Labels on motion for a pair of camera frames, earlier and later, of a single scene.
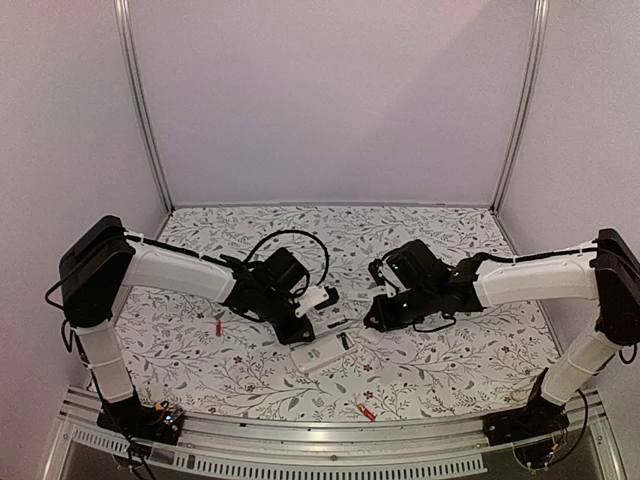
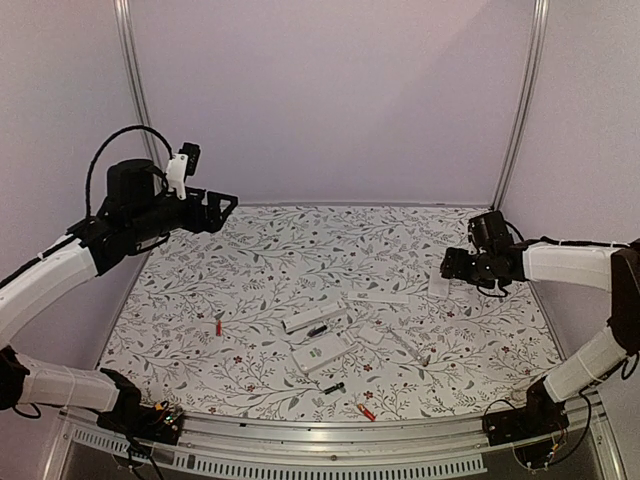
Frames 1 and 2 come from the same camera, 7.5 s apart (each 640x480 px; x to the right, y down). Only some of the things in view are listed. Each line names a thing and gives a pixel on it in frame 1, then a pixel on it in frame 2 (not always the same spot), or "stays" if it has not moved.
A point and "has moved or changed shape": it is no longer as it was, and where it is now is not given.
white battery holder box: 327,325 has moved or changed shape
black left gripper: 293,335 → 199,223
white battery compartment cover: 372,335 stays
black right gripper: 386,322 → 453,266
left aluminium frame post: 127,44 stays
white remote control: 317,352 stays
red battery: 366,412 stays
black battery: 344,340 → 317,330
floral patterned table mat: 208,360 stays
